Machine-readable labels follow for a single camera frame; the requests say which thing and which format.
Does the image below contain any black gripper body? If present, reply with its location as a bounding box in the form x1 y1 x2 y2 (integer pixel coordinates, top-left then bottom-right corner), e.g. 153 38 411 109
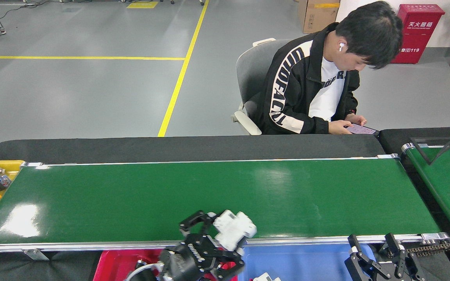
159 234 220 281
379 262 407 281

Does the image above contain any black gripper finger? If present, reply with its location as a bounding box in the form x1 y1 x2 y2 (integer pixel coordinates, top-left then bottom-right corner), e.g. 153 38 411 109
379 233 425 281
179 211 216 238
344 234 391 281
205 249 246 280

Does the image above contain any white circuit breaker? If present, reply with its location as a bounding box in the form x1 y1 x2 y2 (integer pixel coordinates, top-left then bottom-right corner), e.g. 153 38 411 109
213 210 257 251
252 272 281 281

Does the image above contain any dark smartphone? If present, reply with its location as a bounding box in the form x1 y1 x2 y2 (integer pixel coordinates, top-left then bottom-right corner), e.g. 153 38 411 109
344 123 380 136

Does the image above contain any long green conveyor belt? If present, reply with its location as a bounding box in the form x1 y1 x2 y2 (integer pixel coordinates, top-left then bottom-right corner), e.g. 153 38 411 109
0 153 450 256

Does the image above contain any green feeder conveyor belt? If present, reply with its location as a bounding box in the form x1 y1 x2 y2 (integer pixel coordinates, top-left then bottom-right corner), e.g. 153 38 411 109
401 142 450 236

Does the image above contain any yellow plastic tray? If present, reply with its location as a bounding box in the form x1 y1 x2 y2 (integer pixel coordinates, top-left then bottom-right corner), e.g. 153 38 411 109
0 160 25 235

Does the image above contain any person's right hand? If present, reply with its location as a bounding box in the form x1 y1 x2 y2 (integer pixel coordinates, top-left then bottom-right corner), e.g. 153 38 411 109
329 120 354 135

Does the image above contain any person's left hand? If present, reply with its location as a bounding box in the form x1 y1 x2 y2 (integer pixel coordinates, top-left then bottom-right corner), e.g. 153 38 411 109
344 114 367 126

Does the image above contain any blue plastic bin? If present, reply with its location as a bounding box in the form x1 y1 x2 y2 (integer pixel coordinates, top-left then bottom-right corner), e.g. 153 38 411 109
237 244 378 281

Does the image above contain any red plastic bin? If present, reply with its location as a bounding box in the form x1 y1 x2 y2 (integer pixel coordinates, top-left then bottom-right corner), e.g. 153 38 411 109
92 249 238 281

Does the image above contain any person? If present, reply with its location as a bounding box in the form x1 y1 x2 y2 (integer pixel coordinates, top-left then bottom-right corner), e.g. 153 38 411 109
254 1 404 135

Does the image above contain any grey office chair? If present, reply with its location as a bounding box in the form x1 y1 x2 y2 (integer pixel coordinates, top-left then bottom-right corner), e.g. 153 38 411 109
232 38 292 135

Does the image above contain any red fire extinguisher box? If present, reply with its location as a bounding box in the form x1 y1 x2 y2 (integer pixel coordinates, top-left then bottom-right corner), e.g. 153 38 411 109
391 4 445 64

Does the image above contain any brown cardboard box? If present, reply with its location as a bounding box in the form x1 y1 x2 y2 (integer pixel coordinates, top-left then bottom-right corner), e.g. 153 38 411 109
297 0 341 34

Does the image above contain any black drive chain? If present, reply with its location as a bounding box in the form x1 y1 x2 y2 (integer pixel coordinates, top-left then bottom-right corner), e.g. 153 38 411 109
405 243 450 258

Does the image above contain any black metal bracket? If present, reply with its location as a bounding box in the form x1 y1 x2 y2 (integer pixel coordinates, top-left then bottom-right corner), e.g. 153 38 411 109
410 132 450 164

